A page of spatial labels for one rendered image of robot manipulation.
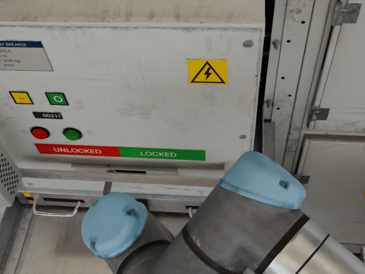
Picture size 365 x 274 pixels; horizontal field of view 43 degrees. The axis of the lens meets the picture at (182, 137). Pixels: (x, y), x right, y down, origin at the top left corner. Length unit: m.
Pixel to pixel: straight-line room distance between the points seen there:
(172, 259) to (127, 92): 0.33
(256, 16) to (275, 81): 0.47
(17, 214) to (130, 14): 0.64
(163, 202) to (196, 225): 0.54
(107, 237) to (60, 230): 0.58
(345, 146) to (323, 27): 0.40
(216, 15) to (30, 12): 0.26
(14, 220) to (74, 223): 0.13
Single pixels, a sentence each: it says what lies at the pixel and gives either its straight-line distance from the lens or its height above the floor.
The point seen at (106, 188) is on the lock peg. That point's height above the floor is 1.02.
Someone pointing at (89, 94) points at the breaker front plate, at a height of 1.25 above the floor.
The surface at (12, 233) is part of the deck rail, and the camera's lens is 1.12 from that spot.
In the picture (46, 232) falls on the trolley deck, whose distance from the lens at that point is 1.10.
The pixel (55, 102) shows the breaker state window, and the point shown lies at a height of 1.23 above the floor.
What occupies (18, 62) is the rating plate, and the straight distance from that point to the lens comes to 0.73.
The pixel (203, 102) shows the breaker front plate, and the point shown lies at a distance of 0.72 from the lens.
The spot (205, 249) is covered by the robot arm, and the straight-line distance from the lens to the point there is 0.45.
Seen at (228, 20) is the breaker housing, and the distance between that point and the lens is 0.61.
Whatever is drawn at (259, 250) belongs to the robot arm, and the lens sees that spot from 0.43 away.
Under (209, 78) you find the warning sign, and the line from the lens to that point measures 0.67.
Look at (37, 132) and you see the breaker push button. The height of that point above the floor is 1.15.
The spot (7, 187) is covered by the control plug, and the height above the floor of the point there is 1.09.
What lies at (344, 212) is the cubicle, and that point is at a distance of 1.59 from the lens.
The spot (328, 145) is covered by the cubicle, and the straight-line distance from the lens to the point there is 1.25.
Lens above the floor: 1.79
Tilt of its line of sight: 55 degrees down
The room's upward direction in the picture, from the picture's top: 7 degrees counter-clockwise
